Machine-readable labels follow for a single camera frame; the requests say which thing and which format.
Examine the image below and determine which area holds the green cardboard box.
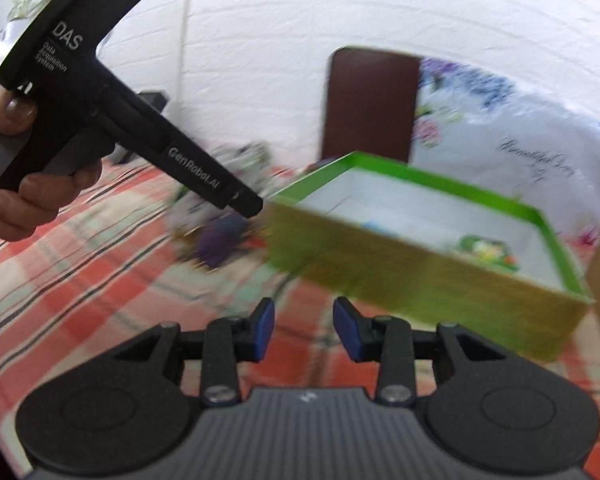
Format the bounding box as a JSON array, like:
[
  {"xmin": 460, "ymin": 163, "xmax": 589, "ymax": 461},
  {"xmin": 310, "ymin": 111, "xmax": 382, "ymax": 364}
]
[{"xmin": 261, "ymin": 151, "xmax": 596, "ymax": 363}]

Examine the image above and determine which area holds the person's left hand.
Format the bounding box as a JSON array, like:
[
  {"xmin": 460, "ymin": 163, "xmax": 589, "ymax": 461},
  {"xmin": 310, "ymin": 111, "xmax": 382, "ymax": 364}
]
[{"xmin": 0, "ymin": 91, "xmax": 104, "ymax": 242}]

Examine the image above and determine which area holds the clear plastic bag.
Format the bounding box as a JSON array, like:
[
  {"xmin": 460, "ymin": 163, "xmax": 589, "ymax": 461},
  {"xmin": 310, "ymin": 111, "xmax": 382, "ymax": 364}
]
[{"xmin": 0, "ymin": 0, "xmax": 63, "ymax": 36}]

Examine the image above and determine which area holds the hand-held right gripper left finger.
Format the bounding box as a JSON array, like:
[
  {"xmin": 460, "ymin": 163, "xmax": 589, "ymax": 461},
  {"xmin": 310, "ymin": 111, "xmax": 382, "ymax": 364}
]
[{"xmin": 112, "ymin": 296, "xmax": 277, "ymax": 407}]

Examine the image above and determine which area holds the dark brown wooden headboard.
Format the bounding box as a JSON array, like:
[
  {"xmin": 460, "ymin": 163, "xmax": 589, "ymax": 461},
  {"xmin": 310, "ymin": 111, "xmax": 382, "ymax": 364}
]
[{"xmin": 320, "ymin": 46, "xmax": 422, "ymax": 164}]

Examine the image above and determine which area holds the purple object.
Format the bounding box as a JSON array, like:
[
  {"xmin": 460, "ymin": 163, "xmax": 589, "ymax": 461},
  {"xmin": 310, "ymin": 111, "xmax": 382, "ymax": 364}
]
[{"xmin": 196, "ymin": 216, "xmax": 255, "ymax": 270}]

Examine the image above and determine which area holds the red plaid blanket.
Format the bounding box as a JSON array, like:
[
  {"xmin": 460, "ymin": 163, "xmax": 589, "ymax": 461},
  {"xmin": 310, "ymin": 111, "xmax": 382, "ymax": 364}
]
[{"xmin": 0, "ymin": 159, "xmax": 600, "ymax": 480}]

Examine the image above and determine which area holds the white floral pillow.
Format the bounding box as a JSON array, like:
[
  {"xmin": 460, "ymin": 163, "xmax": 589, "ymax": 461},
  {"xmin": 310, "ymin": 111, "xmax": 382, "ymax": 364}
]
[{"xmin": 409, "ymin": 57, "xmax": 600, "ymax": 283}]

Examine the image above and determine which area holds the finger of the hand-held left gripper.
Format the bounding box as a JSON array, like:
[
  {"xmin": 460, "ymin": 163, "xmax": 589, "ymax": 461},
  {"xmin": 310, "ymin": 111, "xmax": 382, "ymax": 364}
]
[{"xmin": 227, "ymin": 182, "xmax": 265, "ymax": 220}]

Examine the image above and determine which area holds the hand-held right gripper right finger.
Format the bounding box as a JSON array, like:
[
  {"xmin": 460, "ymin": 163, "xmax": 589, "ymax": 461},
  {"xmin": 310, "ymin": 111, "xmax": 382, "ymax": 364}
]
[{"xmin": 332, "ymin": 295, "xmax": 511, "ymax": 407}]

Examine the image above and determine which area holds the white wall conduit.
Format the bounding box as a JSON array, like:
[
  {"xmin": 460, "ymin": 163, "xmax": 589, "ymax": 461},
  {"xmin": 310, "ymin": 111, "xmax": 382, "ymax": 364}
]
[{"xmin": 179, "ymin": 0, "xmax": 202, "ymax": 103}]

